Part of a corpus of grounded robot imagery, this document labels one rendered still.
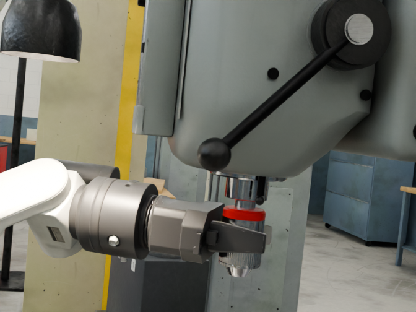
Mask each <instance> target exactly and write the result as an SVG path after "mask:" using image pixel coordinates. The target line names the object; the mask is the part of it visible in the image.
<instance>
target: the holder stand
mask: <svg viewBox="0 0 416 312"><path fill-rule="evenodd" d="M208 273H209V261H208V260H206V261H205V262H204V263H203V264H201V263H197V262H189V261H183V260H182V259H181V256H176V255H171V254H164V253H156V252H152V251H150V252H149V254H148V255H147V257H146V258H145V259H143V260H138V259H131V258H127V261H126V262H121V257H119V256H111V264H110V277H109V284H108V298H107V305H106V312H205V305H206V293H207V281H208Z"/></svg>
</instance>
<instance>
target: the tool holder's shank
mask: <svg viewBox="0 0 416 312"><path fill-rule="evenodd" d="M255 207H256V203H255V202H253V201H241V200H236V199H235V208H237V209H244V210H255Z"/></svg>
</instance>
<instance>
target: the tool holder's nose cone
mask: <svg viewBox="0 0 416 312"><path fill-rule="evenodd" d="M226 269H227V272H228V274H229V275H231V276H234V277H247V276H248V275H249V273H250V272H251V271H252V269H235V268H231V267H227V266H226Z"/></svg>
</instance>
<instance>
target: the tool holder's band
mask: <svg viewBox="0 0 416 312"><path fill-rule="evenodd" d="M223 216H224V217H228V218H230V219H237V220H246V221H263V220H265V218H266V212H265V211H264V210H263V209H260V208H257V207H255V210H244V209H237V208H235V205H229V206H225V207H224V208H223Z"/></svg>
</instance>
